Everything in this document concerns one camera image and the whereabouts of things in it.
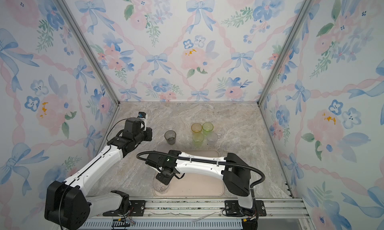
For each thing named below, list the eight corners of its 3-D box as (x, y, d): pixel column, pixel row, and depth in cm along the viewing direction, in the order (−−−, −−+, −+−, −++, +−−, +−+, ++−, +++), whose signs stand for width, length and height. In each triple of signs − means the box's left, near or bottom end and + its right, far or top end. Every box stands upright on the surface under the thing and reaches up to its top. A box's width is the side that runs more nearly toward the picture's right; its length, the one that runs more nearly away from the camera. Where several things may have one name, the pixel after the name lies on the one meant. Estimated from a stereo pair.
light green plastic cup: (192, 146, 98) (192, 142, 94) (192, 136, 103) (192, 132, 99) (204, 146, 98) (204, 142, 94) (203, 136, 103) (204, 132, 99)
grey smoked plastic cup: (164, 140, 101) (162, 135, 95) (171, 134, 104) (169, 128, 99) (171, 146, 98) (170, 141, 93) (178, 139, 101) (177, 133, 96)
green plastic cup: (202, 138, 102) (203, 131, 95) (202, 129, 107) (202, 122, 100) (212, 138, 102) (213, 131, 95) (211, 129, 107) (212, 122, 100)
